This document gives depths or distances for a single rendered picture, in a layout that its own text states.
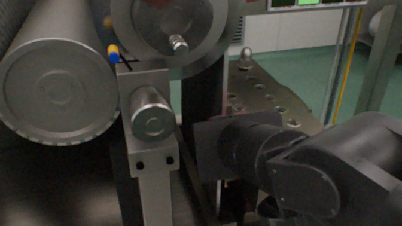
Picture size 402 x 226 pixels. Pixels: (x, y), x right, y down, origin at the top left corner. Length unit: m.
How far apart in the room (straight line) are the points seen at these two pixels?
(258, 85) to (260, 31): 2.80
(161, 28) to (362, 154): 0.21
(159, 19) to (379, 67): 1.00
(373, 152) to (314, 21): 3.54
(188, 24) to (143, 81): 0.07
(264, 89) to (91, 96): 0.39
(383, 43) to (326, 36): 2.68
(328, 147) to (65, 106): 0.27
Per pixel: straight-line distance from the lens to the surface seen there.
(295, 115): 0.61
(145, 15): 0.32
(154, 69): 0.33
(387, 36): 1.22
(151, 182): 0.39
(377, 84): 1.28
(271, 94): 0.66
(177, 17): 0.33
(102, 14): 0.34
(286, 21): 3.58
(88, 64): 0.36
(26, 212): 0.66
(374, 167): 0.21
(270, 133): 0.28
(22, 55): 0.37
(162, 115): 0.29
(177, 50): 0.31
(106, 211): 0.61
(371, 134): 0.24
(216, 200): 0.52
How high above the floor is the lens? 1.34
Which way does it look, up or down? 32 degrees down
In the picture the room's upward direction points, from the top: straight up
